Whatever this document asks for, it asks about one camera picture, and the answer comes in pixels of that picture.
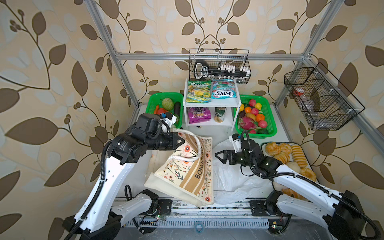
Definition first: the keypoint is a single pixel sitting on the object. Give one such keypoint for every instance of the black bread tray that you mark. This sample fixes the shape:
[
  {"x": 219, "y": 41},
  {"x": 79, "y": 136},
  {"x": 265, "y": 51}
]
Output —
[{"x": 284, "y": 158}]

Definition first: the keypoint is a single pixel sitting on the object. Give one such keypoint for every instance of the back black wire basket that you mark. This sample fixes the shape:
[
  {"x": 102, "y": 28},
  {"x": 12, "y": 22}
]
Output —
[{"x": 214, "y": 64}]

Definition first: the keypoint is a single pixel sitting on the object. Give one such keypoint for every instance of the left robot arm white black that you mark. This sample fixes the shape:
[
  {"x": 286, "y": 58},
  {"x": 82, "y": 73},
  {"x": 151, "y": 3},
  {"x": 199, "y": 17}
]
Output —
[{"x": 98, "y": 219}]

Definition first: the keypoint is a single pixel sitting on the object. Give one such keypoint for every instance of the Fox's candy bag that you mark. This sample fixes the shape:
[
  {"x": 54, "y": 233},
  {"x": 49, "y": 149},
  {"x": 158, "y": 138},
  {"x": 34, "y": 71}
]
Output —
[{"x": 223, "y": 89}]

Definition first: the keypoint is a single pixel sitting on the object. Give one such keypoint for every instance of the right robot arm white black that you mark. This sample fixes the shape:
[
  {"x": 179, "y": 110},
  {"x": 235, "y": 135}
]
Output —
[{"x": 341, "y": 213}]

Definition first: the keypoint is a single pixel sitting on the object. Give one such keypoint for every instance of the yellow green snack bag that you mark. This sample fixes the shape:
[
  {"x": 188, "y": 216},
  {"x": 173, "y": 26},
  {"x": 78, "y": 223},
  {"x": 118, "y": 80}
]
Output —
[{"x": 199, "y": 92}]

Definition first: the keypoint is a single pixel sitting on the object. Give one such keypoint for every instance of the red apple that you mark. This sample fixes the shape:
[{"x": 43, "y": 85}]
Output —
[{"x": 262, "y": 124}]

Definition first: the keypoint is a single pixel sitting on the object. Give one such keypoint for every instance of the orange fruit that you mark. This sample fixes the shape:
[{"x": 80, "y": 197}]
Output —
[{"x": 260, "y": 117}]

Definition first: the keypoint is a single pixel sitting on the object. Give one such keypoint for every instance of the red tomato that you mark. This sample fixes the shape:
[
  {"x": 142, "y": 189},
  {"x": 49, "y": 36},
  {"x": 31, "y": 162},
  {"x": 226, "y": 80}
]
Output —
[{"x": 161, "y": 111}]

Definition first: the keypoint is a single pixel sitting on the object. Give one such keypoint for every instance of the right black wire basket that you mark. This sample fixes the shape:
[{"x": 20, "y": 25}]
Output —
[{"x": 335, "y": 103}]

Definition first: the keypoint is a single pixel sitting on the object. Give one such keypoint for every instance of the yellow lemon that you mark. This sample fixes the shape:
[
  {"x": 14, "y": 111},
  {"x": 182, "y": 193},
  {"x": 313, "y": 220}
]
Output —
[{"x": 258, "y": 106}]

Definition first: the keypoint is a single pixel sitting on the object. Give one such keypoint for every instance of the purple candy bag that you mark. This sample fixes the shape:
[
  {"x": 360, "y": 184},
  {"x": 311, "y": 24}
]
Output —
[{"x": 199, "y": 115}]

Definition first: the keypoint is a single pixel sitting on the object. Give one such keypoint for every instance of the black wire basket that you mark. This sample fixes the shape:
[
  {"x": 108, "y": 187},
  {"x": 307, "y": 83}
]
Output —
[
  {"x": 214, "y": 64},
  {"x": 335, "y": 103}
]

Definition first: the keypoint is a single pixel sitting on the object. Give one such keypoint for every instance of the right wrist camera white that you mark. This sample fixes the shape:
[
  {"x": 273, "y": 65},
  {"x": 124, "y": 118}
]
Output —
[{"x": 235, "y": 139}]

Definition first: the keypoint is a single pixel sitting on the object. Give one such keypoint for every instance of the plastic bottle red cap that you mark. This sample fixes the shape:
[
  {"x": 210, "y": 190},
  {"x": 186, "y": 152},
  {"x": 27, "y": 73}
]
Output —
[{"x": 305, "y": 103}]

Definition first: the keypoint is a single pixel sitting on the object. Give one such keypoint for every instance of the cream floral tote bag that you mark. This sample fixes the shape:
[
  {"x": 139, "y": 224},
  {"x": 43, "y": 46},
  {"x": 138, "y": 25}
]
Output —
[{"x": 185, "y": 173}]

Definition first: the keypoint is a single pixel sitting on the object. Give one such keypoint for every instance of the sliced bread loaf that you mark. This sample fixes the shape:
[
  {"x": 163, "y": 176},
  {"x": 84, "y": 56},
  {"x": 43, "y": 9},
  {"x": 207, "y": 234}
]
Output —
[{"x": 299, "y": 156}]

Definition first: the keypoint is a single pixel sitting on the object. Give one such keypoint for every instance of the white plastic grocery bag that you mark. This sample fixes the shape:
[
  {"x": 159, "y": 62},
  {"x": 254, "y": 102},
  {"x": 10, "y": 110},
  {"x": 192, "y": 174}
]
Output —
[{"x": 232, "y": 184}]

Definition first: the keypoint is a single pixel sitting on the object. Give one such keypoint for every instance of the dark purple eggplant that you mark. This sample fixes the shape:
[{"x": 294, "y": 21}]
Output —
[{"x": 177, "y": 109}]

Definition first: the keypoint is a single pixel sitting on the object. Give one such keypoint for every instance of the green tin can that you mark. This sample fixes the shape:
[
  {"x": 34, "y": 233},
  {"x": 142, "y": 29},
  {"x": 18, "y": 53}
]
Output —
[{"x": 220, "y": 114}]

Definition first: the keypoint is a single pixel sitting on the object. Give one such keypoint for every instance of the pink dragon fruit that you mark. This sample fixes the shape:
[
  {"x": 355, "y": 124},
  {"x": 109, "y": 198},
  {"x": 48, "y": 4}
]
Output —
[{"x": 246, "y": 123}]

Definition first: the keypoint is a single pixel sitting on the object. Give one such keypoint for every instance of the green cabbage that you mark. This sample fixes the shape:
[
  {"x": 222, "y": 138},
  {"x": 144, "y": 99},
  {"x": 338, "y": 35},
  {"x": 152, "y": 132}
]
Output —
[{"x": 168, "y": 104}]

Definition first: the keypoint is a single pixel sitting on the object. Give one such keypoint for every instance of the right green plastic basket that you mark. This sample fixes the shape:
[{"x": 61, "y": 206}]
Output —
[{"x": 247, "y": 110}]

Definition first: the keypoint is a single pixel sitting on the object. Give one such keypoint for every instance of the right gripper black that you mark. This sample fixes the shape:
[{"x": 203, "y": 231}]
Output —
[{"x": 226, "y": 152}]

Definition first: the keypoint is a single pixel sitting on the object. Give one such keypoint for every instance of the green plastic basket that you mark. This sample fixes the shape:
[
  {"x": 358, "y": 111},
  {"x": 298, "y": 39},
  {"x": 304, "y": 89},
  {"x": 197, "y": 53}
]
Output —
[
  {"x": 247, "y": 110},
  {"x": 155, "y": 102}
]

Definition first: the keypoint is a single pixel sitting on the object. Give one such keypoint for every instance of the croissant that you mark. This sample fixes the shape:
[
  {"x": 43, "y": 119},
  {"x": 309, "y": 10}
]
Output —
[{"x": 272, "y": 149}]

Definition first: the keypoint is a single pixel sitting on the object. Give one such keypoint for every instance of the left green plastic basket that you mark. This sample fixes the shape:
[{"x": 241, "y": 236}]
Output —
[{"x": 155, "y": 102}]

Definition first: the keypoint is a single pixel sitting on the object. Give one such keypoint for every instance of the white two-tier shelf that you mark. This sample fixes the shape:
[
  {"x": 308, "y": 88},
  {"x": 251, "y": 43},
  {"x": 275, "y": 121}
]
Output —
[{"x": 232, "y": 105}]

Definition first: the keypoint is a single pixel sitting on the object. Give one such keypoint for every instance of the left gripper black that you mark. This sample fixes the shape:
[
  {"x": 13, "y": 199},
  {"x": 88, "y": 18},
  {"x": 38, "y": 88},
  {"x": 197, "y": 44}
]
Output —
[{"x": 172, "y": 145}]

